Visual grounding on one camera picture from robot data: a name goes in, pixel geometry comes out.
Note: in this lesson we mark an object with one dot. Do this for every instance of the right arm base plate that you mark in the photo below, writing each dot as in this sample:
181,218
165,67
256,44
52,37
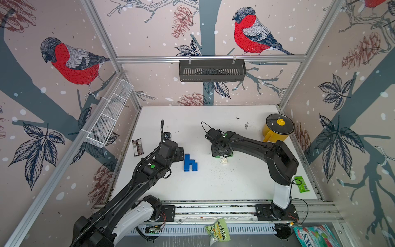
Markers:
271,212

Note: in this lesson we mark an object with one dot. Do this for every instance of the white small lego brick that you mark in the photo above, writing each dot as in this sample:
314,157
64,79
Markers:
224,161

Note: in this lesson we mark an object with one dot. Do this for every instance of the blue long lego brick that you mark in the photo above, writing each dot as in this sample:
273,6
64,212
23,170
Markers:
189,164

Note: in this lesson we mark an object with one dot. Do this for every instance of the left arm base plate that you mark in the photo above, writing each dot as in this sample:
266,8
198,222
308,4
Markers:
166,214

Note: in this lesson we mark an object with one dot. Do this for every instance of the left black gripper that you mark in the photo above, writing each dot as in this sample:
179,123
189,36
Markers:
177,157

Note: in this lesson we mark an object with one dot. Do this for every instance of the brown snack wrapper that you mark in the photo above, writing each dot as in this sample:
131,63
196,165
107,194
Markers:
137,147

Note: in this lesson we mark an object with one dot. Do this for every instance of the yellow pot with lid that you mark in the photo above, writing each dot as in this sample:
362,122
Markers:
277,128

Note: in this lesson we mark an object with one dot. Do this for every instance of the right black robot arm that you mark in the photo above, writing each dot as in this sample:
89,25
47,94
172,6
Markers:
282,164

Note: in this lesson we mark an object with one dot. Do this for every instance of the green snack packet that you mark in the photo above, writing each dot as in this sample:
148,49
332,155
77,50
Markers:
218,231

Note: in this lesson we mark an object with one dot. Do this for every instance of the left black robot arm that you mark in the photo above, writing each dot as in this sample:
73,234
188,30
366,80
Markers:
119,216

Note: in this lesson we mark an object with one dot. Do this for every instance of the black hanging wire basket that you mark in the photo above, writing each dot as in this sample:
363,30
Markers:
212,70

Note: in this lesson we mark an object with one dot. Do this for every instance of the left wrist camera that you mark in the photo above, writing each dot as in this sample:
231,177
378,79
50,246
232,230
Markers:
166,136

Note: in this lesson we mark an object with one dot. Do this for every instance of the colourful tissue packet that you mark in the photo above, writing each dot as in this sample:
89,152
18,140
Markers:
316,236

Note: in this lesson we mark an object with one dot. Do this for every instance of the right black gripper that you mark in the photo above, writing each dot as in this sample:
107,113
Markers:
213,152

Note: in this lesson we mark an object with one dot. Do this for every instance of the white wire mesh shelf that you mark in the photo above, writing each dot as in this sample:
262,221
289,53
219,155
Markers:
101,132

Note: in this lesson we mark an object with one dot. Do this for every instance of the green candy wrapper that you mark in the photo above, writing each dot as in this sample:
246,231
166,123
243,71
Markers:
301,184

